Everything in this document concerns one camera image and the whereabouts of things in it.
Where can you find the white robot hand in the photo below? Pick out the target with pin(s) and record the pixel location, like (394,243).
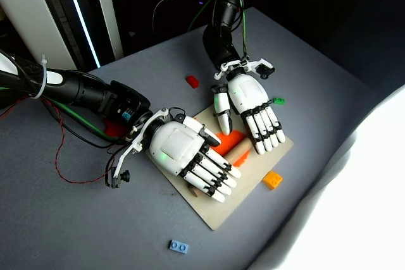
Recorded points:
(177,146)
(248,93)

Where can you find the wooden rolling pin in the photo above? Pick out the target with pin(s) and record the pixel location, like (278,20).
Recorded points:
(237,151)

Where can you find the green toy brick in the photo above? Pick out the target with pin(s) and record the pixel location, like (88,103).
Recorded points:
(280,101)

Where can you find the orange play dough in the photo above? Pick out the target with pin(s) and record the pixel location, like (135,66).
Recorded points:
(228,143)

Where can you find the red toy brick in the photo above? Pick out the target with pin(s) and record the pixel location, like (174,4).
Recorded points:
(192,82)

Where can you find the red star block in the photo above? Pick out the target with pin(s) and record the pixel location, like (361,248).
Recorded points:
(114,129)

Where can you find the light wooden board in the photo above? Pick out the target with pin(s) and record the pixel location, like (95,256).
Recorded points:
(240,200)

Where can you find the orange toy brick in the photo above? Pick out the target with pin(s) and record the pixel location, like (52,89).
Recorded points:
(272,181)

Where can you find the blue flat toy brick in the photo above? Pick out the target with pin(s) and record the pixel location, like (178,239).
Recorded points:
(178,247)

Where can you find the grey table cloth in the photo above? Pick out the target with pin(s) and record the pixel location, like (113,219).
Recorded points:
(79,219)

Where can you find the white backdrop sheet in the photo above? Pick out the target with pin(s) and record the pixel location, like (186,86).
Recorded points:
(364,187)

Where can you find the white light strip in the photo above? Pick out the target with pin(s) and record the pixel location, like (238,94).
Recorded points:
(80,20)

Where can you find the white robot body column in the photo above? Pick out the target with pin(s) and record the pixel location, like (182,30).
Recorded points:
(19,14)

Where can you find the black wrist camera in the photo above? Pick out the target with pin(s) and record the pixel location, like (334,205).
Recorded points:
(121,177)
(265,71)

